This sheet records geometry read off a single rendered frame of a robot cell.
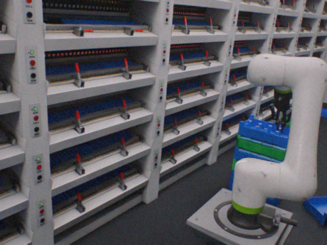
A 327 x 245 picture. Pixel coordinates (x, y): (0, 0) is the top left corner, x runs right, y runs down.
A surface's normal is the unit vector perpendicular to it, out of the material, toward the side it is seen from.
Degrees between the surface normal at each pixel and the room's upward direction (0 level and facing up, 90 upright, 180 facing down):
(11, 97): 16
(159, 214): 0
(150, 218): 0
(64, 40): 106
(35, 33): 90
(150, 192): 90
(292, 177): 48
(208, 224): 2
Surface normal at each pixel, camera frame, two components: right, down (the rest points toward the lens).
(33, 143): 0.78, 0.27
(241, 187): -0.70, 0.21
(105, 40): 0.73, 0.51
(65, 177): 0.29, -0.83
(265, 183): -0.22, 0.19
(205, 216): 0.04, -0.95
